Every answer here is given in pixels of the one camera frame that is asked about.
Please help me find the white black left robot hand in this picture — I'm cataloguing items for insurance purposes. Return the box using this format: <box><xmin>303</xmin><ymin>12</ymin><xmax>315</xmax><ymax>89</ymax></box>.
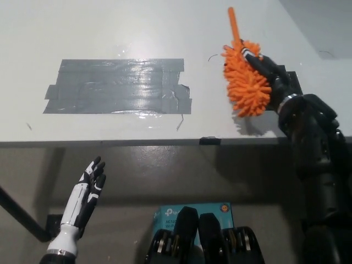
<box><xmin>46</xmin><ymin>156</ymin><xmax>107</xmax><ymax>255</ymax></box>

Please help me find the orange microfibre duster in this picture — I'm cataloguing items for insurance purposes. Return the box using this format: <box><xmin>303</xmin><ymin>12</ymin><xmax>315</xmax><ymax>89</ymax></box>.
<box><xmin>221</xmin><ymin>7</ymin><xmax>273</xmax><ymax>119</ymax></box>

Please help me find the black floor plate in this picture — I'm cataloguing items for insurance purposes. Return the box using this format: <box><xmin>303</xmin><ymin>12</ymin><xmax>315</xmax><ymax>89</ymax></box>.
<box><xmin>46</xmin><ymin>214</ymin><xmax>65</xmax><ymax>237</ymax></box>

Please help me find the black table leg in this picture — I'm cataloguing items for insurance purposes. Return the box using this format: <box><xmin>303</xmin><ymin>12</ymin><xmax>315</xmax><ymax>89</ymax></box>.
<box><xmin>0</xmin><ymin>185</ymin><xmax>50</xmax><ymax>243</ymax></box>

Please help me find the teal router box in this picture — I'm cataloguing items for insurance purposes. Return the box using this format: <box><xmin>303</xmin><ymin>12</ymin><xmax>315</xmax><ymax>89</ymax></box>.
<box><xmin>152</xmin><ymin>202</ymin><xmax>233</xmax><ymax>245</ymax></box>

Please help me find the small black tape strip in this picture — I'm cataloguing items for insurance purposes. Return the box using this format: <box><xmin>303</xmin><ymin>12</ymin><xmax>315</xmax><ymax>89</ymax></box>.
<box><xmin>199</xmin><ymin>135</ymin><xmax>222</xmax><ymax>146</ymax></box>

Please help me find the black tape patch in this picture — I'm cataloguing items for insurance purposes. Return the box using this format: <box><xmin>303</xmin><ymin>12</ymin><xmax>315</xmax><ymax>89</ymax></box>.
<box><xmin>265</xmin><ymin>65</ymin><xmax>303</xmax><ymax>112</ymax></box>

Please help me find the grey duct tape patch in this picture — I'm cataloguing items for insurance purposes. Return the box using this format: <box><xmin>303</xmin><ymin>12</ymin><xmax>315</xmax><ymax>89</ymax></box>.
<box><xmin>42</xmin><ymin>58</ymin><xmax>193</xmax><ymax>114</ymax></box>

